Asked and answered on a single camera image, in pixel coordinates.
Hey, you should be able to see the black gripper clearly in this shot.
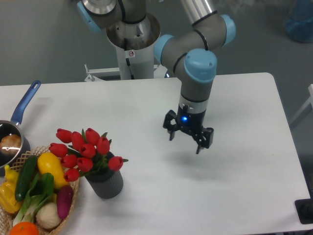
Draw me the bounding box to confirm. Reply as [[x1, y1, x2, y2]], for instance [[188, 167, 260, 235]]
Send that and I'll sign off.
[[163, 105, 214, 154]]

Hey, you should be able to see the red tulip bouquet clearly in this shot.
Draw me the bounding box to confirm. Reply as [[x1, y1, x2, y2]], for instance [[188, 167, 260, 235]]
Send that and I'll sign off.
[[49, 128, 129, 182]]

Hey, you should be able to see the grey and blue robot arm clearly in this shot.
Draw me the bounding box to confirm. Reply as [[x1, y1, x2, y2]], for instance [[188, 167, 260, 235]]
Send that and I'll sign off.
[[77, 0, 236, 150]]

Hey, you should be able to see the grey ribbed vase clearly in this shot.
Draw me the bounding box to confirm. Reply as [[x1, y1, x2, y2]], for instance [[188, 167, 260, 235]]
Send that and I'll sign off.
[[85, 166, 124, 199]]

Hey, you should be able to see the purple eggplant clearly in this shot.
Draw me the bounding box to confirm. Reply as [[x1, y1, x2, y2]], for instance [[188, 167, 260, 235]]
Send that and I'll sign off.
[[56, 186, 74, 219]]

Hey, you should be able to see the black device at table edge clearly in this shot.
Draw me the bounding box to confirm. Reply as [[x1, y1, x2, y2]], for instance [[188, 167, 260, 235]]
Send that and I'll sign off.
[[294, 199, 313, 224]]

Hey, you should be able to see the yellow squash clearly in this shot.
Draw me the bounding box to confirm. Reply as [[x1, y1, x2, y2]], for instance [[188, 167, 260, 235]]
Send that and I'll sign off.
[[37, 152, 69, 189]]

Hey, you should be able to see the blue bin in background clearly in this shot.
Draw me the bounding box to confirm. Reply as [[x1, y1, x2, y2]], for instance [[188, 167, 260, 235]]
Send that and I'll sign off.
[[283, 0, 313, 44]]

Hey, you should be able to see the green bok choy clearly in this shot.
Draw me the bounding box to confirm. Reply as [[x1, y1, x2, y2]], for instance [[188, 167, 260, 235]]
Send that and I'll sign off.
[[13, 172, 54, 226]]

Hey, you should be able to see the white garlic bulb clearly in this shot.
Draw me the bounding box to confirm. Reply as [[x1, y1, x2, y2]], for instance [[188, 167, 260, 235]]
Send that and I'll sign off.
[[36, 202, 62, 229]]

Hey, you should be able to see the green cucumber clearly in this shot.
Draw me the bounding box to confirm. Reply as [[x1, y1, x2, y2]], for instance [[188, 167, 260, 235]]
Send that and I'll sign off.
[[15, 155, 38, 202]]

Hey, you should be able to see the browned bun in pan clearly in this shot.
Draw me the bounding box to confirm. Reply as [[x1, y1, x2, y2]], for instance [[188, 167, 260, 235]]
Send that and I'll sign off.
[[0, 134, 22, 155]]

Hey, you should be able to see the orange fruit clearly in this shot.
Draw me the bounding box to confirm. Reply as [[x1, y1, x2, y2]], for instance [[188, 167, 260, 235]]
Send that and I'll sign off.
[[9, 222, 39, 235]]

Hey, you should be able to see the yellow bell pepper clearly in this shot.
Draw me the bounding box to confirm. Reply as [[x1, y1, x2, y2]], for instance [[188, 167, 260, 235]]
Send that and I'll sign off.
[[0, 164, 22, 214]]

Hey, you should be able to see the woven wicker basket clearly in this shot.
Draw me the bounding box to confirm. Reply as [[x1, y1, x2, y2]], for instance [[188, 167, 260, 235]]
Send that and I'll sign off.
[[0, 145, 81, 235]]

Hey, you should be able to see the white furniture frame right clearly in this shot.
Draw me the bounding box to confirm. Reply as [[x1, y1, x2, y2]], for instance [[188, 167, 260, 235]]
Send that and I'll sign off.
[[289, 84, 313, 129]]

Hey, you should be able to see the blue handled saucepan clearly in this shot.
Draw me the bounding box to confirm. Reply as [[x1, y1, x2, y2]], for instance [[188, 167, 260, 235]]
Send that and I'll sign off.
[[0, 80, 41, 177]]

